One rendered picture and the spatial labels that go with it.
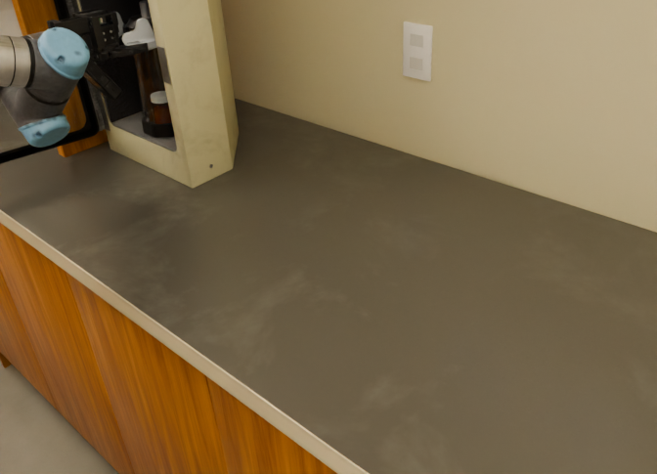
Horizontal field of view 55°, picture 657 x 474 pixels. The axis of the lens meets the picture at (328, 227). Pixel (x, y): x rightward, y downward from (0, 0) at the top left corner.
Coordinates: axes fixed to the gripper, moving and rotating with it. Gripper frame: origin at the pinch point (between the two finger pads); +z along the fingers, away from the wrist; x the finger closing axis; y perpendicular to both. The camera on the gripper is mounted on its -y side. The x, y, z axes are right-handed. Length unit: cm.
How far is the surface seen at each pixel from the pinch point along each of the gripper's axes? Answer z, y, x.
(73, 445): -31, -122, 36
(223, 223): -10.2, -28.2, -29.5
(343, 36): 37.4, -5.2, -19.0
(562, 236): 24, -28, -81
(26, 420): -36, -122, 56
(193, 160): -4.1, -22.0, -13.6
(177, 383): -32, -47, -40
